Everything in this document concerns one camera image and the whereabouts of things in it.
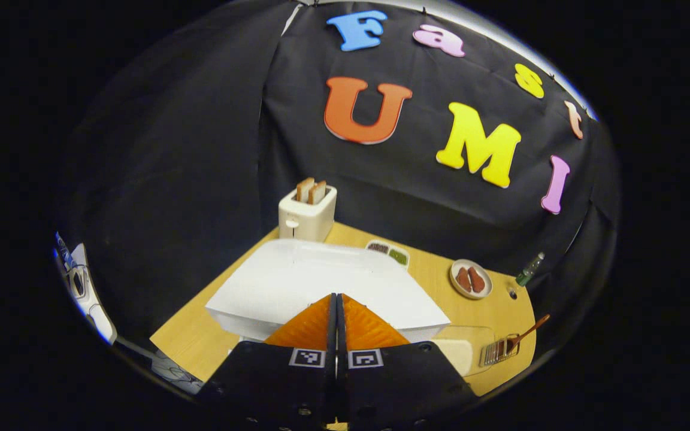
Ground white divided condiment dish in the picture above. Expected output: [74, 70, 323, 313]
[365, 239, 410, 268]

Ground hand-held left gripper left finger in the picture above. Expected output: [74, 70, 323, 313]
[198, 293, 338, 431]

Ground clear chopstick holder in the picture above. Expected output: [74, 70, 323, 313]
[480, 333, 520, 367]

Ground white side desk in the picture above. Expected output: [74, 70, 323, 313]
[53, 232, 119, 345]

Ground heap of white rice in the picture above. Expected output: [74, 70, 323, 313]
[435, 338, 473, 377]

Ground green label water bottle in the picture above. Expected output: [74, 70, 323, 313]
[515, 251, 545, 287]

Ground white rice cooker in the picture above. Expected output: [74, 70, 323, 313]
[205, 238, 450, 345]

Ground clear plastic rice box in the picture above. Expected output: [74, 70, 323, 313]
[432, 325, 497, 378]

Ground round white plate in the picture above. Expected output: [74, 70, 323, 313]
[449, 259, 493, 300]

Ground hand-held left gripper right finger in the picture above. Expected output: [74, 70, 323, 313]
[338, 293, 477, 431]

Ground brown wooden spoon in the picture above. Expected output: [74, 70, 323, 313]
[506, 314, 550, 354]

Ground white toaster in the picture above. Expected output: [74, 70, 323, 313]
[278, 184, 338, 243]

